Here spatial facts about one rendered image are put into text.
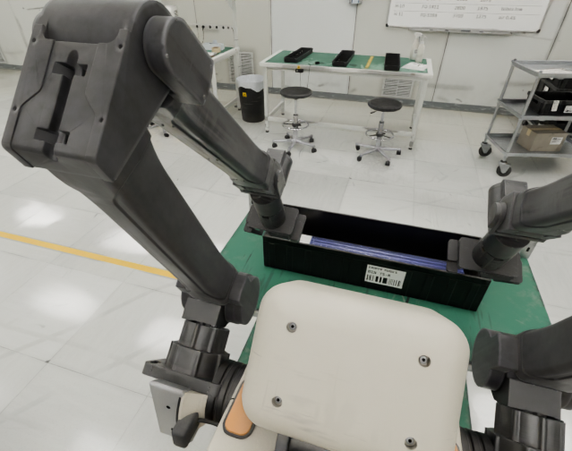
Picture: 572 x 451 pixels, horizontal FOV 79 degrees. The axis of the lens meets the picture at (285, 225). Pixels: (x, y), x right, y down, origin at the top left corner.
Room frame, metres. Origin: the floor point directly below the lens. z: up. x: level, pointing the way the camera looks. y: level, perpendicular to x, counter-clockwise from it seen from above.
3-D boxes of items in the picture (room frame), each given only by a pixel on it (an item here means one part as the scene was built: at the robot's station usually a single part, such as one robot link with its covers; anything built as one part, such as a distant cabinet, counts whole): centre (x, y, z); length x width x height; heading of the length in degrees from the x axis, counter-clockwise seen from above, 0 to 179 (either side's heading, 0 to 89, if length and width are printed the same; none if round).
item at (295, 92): (3.65, -0.11, 0.31); 0.52 x 0.49 x 0.62; 73
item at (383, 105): (3.46, -0.99, 0.28); 0.54 x 0.52 x 0.57; 6
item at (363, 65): (4.19, -0.68, 0.40); 1.80 x 0.75 x 0.81; 73
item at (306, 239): (0.74, -0.24, 0.98); 0.51 x 0.07 x 0.03; 73
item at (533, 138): (3.22, -2.50, 0.30); 0.30 x 0.23 x 0.18; 91
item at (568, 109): (3.22, -2.48, 0.63); 0.40 x 0.30 x 0.14; 87
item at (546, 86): (4.06, -3.15, 0.38); 0.65 x 0.46 x 0.75; 166
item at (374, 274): (0.74, -0.24, 1.01); 0.57 x 0.17 x 0.11; 73
